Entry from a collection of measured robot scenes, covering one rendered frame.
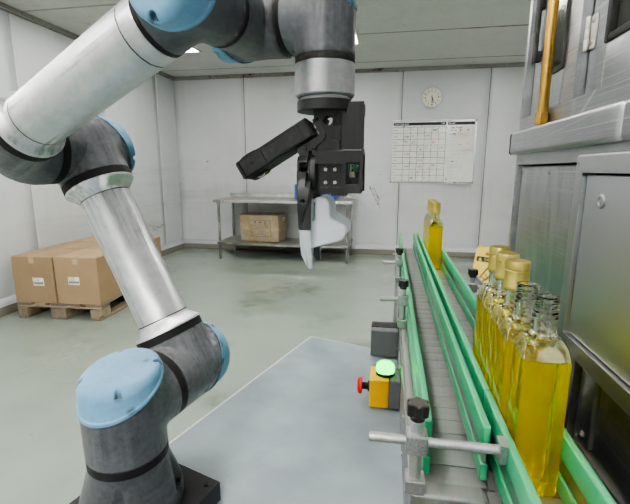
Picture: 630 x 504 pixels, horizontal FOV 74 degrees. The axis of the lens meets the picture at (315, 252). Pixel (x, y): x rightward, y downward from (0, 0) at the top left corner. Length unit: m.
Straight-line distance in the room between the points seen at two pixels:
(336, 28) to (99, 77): 0.28
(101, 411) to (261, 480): 0.33
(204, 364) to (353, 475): 0.34
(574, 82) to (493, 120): 5.67
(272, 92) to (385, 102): 1.71
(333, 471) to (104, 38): 0.76
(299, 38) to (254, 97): 6.33
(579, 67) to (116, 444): 1.02
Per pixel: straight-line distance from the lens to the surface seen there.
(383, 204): 6.49
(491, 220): 6.68
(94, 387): 0.67
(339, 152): 0.52
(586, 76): 1.01
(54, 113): 0.63
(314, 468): 0.87
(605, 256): 0.76
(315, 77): 0.53
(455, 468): 0.69
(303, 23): 0.56
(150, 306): 0.75
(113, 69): 0.56
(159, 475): 0.74
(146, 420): 0.68
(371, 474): 0.87
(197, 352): 0.75
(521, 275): 0.68
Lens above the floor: 1.29
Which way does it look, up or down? 11 degrees down
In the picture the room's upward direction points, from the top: straight up
